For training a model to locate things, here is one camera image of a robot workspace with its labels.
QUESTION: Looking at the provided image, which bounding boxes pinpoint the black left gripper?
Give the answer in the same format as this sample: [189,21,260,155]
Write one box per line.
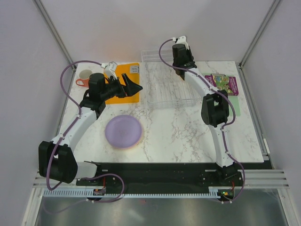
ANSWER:
[101,73,142,101]

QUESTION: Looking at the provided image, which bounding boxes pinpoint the purple plate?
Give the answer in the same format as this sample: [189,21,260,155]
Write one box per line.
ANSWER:
[105,115,143,149]

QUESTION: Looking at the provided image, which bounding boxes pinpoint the light yellow plate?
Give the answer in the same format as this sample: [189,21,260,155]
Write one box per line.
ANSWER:
[128,141,143,150]

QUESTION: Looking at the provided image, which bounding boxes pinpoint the pink plate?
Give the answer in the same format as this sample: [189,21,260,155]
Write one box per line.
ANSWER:
[131,131,144,147]

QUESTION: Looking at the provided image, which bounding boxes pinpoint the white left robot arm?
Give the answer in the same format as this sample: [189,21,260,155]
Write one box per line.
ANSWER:
[39,73,143,185]

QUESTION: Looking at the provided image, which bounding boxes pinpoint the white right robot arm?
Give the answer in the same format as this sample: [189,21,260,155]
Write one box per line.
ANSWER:
[172,44,241,186]

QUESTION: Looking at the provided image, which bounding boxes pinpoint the orange cutting mat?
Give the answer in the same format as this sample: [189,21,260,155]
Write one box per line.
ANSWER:
[105,63,140,105]

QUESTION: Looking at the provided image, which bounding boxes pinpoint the orange ceramic mug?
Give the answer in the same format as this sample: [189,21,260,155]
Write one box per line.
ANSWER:
[75,69,93,88]

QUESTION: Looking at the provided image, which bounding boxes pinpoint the purple children's book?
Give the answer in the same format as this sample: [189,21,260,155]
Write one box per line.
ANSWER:
[205,74,239,96]

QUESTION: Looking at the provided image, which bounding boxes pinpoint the green cutting mat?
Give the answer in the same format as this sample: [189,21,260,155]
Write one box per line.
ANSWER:
[202,72,242,116]

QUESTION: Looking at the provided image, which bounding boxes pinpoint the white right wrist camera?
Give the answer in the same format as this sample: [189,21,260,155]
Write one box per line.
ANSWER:
[172,36,190,51]

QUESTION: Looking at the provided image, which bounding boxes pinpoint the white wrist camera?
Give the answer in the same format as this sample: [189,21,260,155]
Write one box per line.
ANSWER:
[101,61,118,80]
[172,36,190,51]

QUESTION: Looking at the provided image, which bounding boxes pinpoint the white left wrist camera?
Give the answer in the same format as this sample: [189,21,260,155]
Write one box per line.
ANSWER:
[101,61,118,80]

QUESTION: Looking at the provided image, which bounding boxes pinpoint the clear wire dish rack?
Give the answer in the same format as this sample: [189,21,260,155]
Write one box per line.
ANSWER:
[140,49,200,109]

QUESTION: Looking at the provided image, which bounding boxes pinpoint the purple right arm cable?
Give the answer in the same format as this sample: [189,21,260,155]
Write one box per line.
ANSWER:
[158,39,246,189]

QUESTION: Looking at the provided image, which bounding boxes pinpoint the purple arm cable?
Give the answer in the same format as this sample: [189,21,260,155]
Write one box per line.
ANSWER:
[46,60,105,191]
[158,39,246,189]

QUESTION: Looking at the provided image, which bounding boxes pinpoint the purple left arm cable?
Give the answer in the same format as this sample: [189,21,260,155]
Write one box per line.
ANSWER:
[46,60,105,191]

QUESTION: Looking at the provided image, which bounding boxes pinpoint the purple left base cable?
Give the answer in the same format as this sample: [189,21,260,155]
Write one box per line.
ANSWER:
[43,173,125,214]

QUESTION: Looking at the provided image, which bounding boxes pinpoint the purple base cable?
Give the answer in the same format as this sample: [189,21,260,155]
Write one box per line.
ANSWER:
[211,164,246,204]
[43,173,125,214]

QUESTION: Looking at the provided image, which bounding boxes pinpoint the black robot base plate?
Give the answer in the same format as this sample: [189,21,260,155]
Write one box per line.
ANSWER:
[76,162,243,194]

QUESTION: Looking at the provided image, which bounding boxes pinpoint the right aluminium frame post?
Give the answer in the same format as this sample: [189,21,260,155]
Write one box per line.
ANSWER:
[238,0,282,69]

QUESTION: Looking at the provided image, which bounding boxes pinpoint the aluminium frame post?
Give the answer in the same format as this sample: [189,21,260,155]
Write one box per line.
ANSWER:
[33,0,73,64]
[238,0,282,69]

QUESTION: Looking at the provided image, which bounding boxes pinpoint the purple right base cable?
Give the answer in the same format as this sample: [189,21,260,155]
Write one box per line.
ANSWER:
[211,164,246,204]

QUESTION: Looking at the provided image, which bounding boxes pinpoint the left aluminium frame post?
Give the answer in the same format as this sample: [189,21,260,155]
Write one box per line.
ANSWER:
[33,0,73,64]

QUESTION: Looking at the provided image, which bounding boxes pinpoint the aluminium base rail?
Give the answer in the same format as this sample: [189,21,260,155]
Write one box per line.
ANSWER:
[33,169,289,188]

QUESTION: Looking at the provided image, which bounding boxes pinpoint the white cable duct strip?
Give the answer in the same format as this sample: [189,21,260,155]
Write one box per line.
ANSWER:
[42,186,222,199]

